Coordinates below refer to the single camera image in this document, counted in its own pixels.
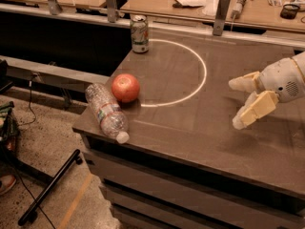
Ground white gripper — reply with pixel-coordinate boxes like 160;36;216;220
229;56;305;130

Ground red apple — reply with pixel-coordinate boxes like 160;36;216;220
112;73;140;103

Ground clear plastic water bottle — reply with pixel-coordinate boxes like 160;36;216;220
85;83;130;144

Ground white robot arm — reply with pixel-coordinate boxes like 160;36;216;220
229;52;305;130

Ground green 7up can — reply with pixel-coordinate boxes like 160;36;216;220
131;14;149;53

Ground white tube tool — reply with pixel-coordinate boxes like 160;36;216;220
231;0;247;19

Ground black round container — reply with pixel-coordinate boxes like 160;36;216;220
280;4;300;19

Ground white paper sheets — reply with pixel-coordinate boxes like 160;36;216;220
174;0;219;16

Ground grey cabinet drawers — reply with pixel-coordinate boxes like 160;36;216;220
83;136;305;229

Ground black metal bar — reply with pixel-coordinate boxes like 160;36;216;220
18;149;83;226

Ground dark bag with items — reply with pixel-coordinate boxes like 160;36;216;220
0;101;19;165

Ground metal bracket post right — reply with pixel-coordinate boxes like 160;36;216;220
213;0;231;36

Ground metal bracket post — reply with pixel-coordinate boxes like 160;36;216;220
48;0;62;15
213;0;231;36
106;0;118;23

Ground metal bracket post middle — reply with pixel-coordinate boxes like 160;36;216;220
106;0;118;23

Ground metal bracket post left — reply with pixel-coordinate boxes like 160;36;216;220
48;0;62;15

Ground black floor cable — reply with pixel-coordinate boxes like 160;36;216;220
17;73;41;127

